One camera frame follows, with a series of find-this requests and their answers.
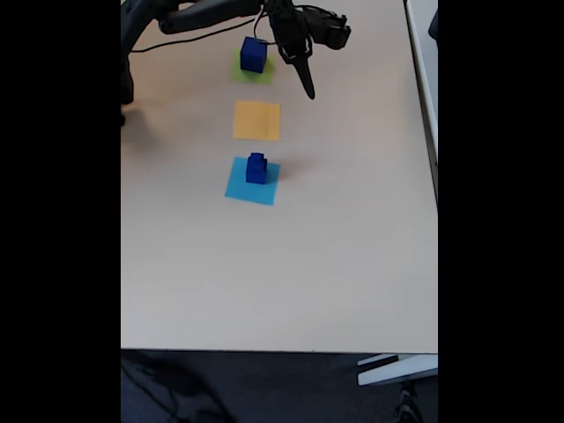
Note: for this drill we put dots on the light blue paper square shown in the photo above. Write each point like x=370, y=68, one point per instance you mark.
x=238, y=191

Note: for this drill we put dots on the green paper square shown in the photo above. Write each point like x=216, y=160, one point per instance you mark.
x=251, y=77

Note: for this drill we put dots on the dark blue chair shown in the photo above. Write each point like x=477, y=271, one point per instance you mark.
x=434, y=24

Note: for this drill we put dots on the white table leg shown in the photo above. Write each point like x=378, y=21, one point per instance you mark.
x=396, y=372

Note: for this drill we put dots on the large blue cube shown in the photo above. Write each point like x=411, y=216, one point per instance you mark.
x=253, y=55

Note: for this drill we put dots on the black camera box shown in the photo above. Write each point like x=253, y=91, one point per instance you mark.
x=330, y=28

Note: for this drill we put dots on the white neighbouring table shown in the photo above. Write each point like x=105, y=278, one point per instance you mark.
x=425, y=66

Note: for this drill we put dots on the small blue cube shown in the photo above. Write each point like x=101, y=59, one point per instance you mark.
x=256, y=164

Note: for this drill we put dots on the orange paper square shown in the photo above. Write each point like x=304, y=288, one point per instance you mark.
x=256, y=121

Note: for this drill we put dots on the medium blue cube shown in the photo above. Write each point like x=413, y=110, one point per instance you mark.
x=255, y=177

